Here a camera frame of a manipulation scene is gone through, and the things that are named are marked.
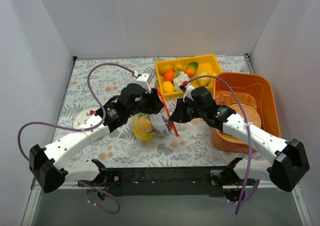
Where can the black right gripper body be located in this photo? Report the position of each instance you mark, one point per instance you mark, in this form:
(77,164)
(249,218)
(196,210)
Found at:
(186,111)

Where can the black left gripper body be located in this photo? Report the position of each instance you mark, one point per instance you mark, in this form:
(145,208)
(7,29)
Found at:
(149,104)

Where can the fake red apple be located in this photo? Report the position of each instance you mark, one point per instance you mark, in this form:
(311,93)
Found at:
(168,129)

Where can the clear zip top bag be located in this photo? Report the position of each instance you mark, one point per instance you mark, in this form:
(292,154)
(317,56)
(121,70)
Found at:
(158,120)

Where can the fake yellow banana bunch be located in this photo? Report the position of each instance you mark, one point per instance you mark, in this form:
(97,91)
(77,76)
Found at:
(144,137)

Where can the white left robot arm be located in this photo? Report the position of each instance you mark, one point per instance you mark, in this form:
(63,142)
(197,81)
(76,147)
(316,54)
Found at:
(49,164)

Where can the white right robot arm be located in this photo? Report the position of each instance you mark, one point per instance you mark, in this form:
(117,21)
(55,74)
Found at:
(287,161)

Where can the fake yellow lemon front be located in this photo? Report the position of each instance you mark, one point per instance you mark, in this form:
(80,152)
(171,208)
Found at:
(168,87)

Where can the fake bumpy yellow lemon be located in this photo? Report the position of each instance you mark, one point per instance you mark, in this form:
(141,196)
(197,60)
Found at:
(203,78)

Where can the fake orange tangerine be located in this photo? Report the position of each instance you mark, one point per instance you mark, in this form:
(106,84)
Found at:
(169,76)

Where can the fake yellow fruit back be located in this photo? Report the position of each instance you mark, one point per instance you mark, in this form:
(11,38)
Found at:
(163,68)

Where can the fake white cauliflower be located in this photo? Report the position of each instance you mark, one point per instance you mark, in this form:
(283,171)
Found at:
(179,78)

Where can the fake mango green orange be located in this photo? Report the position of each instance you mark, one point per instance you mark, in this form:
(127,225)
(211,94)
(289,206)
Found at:
(191,69)

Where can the fake small yellow fruit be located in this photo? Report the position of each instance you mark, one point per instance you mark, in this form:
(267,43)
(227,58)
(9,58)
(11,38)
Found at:
(178,67)

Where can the yellow plastic tray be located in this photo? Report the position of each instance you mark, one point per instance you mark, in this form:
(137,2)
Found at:
(207,63)

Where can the floral table cloth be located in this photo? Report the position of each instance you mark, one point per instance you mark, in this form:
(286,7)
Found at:
(95,81)

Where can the round woven bamboo basket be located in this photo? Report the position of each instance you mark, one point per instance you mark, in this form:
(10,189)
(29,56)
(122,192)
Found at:
(250,112)

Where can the orange plastic tub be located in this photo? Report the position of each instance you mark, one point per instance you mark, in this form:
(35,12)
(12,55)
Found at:
(255,96)

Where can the white fruit pattern plate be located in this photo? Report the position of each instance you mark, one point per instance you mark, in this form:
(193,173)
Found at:
(84,115)

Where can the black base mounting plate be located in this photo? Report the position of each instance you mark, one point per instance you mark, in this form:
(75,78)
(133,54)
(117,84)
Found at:
(166,181)

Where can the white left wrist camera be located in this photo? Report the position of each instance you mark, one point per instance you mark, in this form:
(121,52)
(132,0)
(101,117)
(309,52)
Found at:
(144,80)

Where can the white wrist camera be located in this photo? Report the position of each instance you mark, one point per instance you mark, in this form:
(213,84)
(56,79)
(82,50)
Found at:
(144,80)
(187,89)

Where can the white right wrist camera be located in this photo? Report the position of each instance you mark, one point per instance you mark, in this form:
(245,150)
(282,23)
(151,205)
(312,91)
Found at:
(187,89)

